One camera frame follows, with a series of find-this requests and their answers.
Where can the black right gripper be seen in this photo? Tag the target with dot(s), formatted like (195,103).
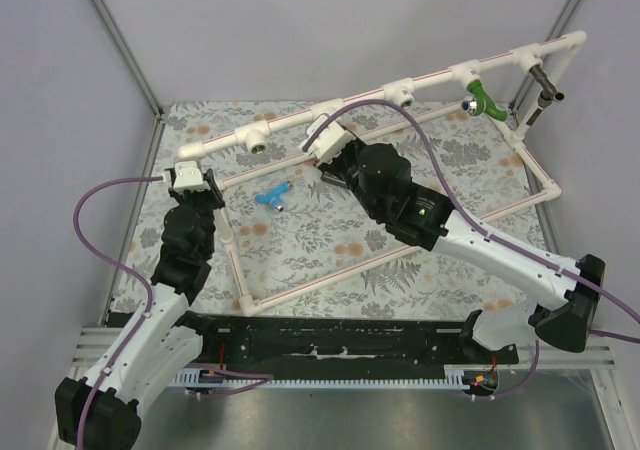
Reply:
(337,165)

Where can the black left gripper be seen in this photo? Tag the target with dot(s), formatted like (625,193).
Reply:
(214,190)

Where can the white PVC pipe frame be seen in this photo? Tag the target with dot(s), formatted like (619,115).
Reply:
(370,115)

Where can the green plastic faucet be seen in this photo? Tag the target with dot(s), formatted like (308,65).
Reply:
(479,102)

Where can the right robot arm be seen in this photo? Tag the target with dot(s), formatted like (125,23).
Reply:
(560,306)

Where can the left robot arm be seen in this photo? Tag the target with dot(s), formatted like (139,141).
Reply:
(104,408)

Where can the dark bronze long faucet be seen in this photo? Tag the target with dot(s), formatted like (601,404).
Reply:
(332,179)

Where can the blue plastic faucet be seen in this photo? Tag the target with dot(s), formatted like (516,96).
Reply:
(273,198)

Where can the floral patterned table mat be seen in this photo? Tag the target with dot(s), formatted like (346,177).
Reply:
(330,210)

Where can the dark bronze installed faucet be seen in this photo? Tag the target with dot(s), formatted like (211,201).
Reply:
(548,94)

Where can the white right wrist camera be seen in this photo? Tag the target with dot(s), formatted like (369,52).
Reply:
(329,143)

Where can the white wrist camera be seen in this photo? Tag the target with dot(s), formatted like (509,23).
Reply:
(185,176)
(329,143)

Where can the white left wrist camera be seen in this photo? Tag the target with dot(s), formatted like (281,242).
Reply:
(185,176)

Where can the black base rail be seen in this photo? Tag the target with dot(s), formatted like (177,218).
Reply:
(291,347)

